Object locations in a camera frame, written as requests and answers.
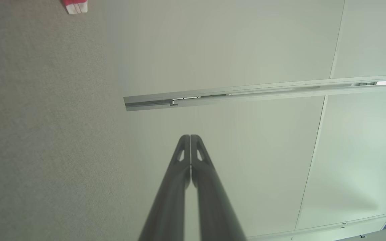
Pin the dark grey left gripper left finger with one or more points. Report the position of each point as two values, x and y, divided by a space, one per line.
169 194

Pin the grey metal partition post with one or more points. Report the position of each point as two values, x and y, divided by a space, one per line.
246 95

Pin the red jersey with number print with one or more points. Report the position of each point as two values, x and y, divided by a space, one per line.
74 4

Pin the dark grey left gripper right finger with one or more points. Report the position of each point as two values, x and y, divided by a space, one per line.
213 201

